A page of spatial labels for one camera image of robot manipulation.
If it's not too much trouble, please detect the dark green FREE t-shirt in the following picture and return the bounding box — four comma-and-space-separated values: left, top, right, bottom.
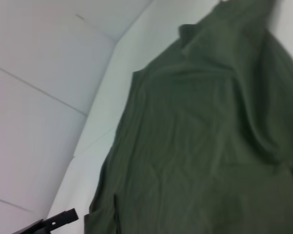
84, 0, 293, 234

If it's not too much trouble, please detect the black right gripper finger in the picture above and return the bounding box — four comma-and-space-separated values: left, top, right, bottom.
21, 207, 79, 234

